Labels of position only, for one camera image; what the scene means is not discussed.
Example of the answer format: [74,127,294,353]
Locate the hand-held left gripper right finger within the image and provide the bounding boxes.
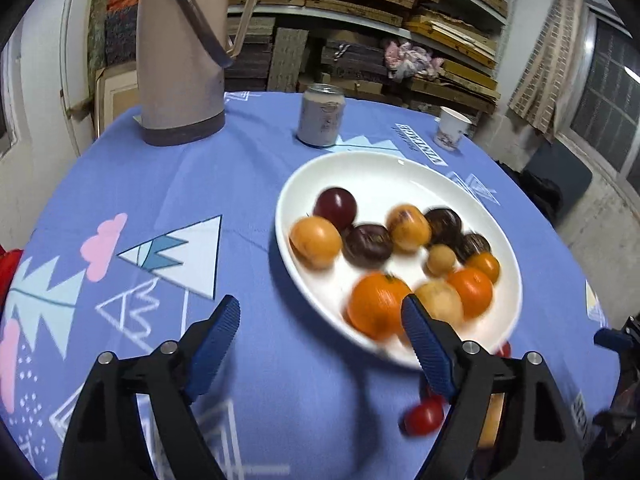
[400,294,586,480]

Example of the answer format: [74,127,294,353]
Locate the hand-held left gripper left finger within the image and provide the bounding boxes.
[57,294,242,480]

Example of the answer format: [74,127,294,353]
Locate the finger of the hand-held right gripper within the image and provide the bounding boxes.
[594,312,640,361]

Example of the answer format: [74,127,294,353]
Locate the pale yellow pear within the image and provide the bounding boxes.
[414,281,464,328]

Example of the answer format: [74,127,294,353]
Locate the orange tangerine with stem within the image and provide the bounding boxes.
[347,272,415,341]

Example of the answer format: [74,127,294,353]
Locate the large orange tangerine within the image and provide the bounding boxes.
[446,267,494,320]

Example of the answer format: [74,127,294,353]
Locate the small beige longan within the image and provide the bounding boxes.
[426,244,457,277]

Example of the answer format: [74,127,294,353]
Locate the small orange tangerine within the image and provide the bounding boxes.
[465,251,501,284]

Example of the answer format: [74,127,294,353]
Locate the yellow-orange tangerine green stem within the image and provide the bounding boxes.
[477,394,503,448]

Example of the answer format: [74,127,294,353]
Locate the dark brown water chestnut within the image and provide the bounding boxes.
[455,233,492,263]

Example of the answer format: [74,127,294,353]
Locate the speckled yellow round fruit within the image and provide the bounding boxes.
[386,203,432,253]

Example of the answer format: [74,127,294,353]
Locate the dark purple plum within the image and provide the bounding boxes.
[313,186,358,231]
[424,207,463,248]

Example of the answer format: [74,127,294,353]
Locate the smooth beige round fruit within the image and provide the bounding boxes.
[289,215,344,270]

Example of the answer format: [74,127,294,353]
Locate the white oval plate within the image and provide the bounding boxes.
[275,151,524,372]

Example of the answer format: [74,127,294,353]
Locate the black bag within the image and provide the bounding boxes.
[500,160,563,221]

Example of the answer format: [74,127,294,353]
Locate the dark blue chair cushion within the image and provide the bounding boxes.
[525,140,593,206]

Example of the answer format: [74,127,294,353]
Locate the printed paper cup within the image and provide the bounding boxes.
[434,106,473,151]

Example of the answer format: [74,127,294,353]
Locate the red cloth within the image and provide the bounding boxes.
[0,247,23,306]

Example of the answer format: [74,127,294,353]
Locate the window with metal grille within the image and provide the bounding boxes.
[557,2,640,181]

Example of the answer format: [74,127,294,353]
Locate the silver drink can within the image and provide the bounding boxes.
[298,83,347,147]

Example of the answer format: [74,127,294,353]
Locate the checkered beige curtain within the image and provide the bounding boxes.
[507,0,591,143]

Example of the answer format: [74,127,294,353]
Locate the pink floral cloth bundle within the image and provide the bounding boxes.
[384,40,443,81]

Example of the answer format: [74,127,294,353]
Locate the beige thermos jug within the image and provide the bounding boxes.
[136,0,261,147]

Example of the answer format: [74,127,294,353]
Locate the white door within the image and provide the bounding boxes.
[57,0,98,158]

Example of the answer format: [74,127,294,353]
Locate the stack of patterned fabric boxes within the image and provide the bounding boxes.
[87,0,141,78]

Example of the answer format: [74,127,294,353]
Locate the white metal shelf rack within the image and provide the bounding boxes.
[227,0,516,106]

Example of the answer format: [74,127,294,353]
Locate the wooden picture frame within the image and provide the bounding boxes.
[95,67,141,138]

